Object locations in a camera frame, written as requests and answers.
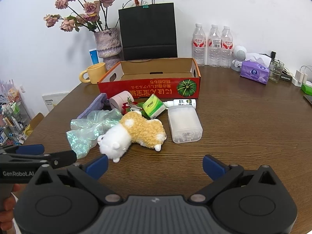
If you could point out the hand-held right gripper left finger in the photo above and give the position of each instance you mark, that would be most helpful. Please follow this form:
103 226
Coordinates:
98 167

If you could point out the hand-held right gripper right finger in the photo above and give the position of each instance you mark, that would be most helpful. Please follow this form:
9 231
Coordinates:
213 167

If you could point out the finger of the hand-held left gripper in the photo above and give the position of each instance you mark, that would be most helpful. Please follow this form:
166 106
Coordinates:
29 149
63 158

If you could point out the iridescent green plastic bag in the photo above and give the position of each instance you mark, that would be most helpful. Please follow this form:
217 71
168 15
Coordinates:
85 131

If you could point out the clear cotton swab box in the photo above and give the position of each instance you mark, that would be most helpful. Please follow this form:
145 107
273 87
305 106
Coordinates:
184 124

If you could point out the yellow and white plush alpaca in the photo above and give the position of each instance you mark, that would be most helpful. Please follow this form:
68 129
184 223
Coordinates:
141 129

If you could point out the red rose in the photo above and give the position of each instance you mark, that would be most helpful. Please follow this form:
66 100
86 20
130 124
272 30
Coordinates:
125 107

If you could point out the white spray bottle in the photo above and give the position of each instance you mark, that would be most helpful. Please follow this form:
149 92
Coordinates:
180 102

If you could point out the green tissue packet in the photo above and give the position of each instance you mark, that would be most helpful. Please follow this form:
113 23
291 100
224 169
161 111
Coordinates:
152 106

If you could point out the red cardboard box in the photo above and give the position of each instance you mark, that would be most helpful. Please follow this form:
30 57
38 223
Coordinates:
151 90

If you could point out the brown wooden desktop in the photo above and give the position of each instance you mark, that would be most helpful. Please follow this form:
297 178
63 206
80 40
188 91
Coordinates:
243 131

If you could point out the person's left hand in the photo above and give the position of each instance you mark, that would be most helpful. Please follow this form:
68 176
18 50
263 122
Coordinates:
7 215

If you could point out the display rack of packets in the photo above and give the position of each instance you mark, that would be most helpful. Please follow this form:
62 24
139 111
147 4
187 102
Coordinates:
12 117

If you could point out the white flat box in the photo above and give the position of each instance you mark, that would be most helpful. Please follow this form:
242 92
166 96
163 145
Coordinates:
52 100

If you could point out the yellow mug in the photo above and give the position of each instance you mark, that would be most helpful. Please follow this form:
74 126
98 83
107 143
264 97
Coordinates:
96 74

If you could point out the purple tissue pack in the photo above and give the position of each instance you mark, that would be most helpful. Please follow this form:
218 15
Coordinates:
253 72

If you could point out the blue white tube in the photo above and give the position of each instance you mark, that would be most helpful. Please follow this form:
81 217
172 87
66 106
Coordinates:
93 57

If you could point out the clear glass cup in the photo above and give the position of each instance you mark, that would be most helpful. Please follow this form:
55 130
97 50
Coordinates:
276 73

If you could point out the black nameplate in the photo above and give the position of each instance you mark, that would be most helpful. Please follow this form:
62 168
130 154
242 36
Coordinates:
287 77

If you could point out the black phone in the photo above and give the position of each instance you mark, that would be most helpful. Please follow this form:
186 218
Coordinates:
309 100

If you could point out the white round robot toy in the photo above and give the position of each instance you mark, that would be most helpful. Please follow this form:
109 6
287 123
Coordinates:
240 52

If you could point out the clear water bottle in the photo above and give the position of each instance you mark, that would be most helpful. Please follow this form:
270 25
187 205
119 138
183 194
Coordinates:
226 47
199 46
214 46

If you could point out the green plastic object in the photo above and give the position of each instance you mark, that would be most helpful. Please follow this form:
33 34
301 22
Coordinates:
307 88

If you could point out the purple ceramic vase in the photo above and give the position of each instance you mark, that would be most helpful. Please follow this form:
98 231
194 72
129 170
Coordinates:
107 43

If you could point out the white charger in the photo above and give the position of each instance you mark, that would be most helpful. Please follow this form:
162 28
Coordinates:
299 76

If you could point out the small black device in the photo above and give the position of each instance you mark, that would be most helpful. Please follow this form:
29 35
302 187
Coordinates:
273 54

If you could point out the black paper bag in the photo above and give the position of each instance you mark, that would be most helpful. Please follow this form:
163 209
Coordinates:
146 29

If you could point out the dried pink rose bouquet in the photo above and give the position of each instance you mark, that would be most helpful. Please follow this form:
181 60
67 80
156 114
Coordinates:
91 8

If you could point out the green binder clip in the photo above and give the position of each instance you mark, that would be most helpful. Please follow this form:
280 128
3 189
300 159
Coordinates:
145 5

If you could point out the white wall socket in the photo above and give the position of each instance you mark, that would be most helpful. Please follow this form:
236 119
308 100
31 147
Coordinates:
22 88

